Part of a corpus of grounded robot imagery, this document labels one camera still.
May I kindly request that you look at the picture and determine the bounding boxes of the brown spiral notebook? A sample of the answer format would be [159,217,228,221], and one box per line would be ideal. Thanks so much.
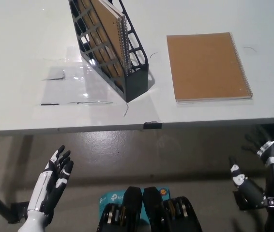
[166,31,253,105]
[75,0,130,87]

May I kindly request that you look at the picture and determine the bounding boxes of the teal tp-link box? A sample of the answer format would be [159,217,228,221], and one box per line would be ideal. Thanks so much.
[99,186,170,225]

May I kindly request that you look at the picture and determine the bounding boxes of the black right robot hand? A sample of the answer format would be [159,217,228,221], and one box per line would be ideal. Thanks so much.
[228,125,274,211]

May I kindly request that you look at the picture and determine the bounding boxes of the clear plastic sheet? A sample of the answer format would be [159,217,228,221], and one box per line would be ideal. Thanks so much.
[34,44,128,107]

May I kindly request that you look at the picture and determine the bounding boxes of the grey paper patch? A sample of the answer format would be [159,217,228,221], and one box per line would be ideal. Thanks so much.
[42,66,66,81]

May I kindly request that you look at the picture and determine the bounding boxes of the black lattice book holder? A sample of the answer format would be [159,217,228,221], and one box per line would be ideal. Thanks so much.
[68,0,150,103]

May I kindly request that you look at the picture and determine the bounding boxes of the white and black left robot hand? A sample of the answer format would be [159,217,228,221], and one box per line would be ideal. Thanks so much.
[27,144,75,218]

